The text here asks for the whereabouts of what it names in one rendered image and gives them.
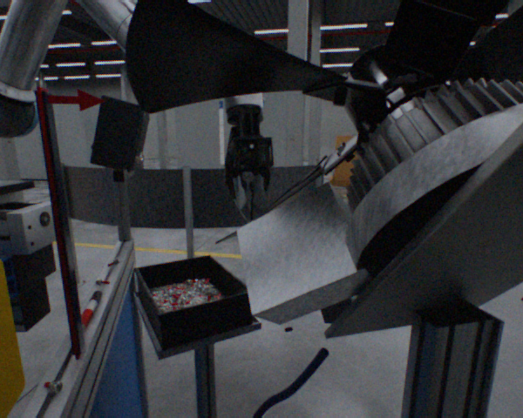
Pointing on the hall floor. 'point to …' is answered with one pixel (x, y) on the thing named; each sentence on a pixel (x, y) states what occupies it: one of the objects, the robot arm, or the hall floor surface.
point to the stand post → (446, 362)
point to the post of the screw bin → (205, 381)
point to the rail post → (140, 348)
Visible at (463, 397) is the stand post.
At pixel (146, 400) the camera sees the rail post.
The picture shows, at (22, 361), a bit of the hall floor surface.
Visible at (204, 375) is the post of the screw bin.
